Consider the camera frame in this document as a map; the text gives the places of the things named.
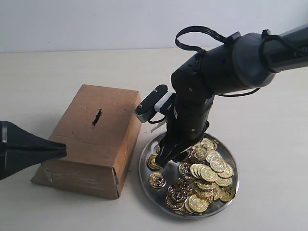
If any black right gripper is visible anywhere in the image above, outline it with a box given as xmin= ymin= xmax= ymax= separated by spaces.
xmin=155 ymin=96 xmax=214 ymax=168

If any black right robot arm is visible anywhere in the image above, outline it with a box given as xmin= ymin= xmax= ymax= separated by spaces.
xmin=156 ymin=25 xmax=308 ymax=167

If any cardboard box with slot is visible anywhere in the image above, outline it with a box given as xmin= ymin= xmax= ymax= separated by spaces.
xmin=31 ymin=85 xmax=141 ymax=199

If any gold coin left of pile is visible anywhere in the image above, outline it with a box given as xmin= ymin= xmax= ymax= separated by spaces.
xmin=147 ymin=153 xmax=161 ymax=170

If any gold coin lone front left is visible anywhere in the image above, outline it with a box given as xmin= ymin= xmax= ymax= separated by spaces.
xmin=149 ymin=172 xmax=166 ymax=189

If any round silver metal plate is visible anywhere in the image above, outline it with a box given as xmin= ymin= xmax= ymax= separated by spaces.
xmin=138 ymin=133 xmax=239 ymax=219

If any gold coin pile top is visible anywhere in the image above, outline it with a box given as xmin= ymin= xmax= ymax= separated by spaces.
xmin=210 ymin=157 xmax=227 ymax=173

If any gold coin front bottom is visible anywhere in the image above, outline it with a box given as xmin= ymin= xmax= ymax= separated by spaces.
xmin=188 ymin=194 xmax=208 ymax=213

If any gold coin far right edge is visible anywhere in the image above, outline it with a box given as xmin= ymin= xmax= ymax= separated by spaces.
xmin=219 ymin=186 xmax=236 ymax=202

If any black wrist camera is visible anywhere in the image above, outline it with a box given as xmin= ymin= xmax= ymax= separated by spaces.
xmin=134 ymin=84 xmax=176 ymax=124

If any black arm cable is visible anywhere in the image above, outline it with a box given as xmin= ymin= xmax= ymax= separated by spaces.
xmin=174 ymin=26 xmax=229 ymax=53

